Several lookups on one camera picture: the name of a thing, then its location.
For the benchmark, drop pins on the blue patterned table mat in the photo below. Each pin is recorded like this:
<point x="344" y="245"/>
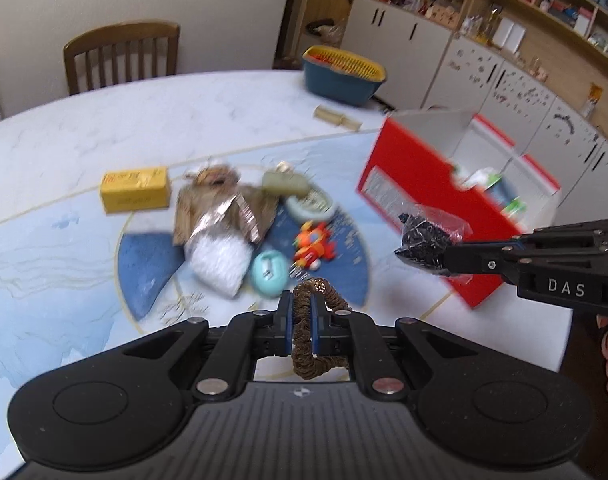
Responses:
<point x="75" y="280"/>

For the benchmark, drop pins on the small translucent bottle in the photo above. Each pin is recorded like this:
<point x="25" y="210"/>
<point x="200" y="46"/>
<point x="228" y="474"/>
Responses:
<point x="333" y="117"/>

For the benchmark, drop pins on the white wall cabinets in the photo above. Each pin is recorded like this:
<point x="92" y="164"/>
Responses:
<point x="429" y="67"/>

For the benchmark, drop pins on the yellow carton box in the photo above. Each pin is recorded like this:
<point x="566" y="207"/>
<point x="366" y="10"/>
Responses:
<point x="135" y="190"/>

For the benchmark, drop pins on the red white cardboard box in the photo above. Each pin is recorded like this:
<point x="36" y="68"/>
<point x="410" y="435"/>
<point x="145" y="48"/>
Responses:
<point x="411" y="165"/>

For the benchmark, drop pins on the white beads bag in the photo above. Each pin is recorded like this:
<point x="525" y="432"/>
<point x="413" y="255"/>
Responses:
<point x="219" y="256"/>

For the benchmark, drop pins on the far wooden chair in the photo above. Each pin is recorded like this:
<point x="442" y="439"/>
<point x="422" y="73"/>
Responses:
<point x="121" y="53"/>

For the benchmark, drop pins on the brown foil snack bag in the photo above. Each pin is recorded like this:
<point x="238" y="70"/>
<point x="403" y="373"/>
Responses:
<point x="214" y="199"/>

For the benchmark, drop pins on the blue yellow strainer basket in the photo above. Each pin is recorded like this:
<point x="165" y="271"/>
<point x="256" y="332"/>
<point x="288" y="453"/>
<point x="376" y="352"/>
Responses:
<point x="341" y="75"/>

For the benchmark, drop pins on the red orange toy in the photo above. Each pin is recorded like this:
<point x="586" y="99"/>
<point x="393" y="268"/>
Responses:
<point x="313" y="245"/>

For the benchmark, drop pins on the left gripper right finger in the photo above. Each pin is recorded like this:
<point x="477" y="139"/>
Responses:
<point x="354" y="336"/>

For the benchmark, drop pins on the teal egg shaped case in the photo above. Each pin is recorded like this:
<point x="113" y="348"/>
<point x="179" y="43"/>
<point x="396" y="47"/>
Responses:
<point x="269" y="273"/>

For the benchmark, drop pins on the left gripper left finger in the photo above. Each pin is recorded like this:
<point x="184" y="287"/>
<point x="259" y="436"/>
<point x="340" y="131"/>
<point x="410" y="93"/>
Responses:
<point x="231" y="352"/>

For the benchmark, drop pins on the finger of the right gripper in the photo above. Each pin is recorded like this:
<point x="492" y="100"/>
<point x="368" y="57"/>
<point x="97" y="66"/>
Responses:
<point x="581" y="235"/>
<point x="482" y="257"/>

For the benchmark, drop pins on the black beads plastic bag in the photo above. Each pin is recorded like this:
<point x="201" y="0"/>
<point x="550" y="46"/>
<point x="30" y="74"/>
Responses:
<point x="426" y="234"/>

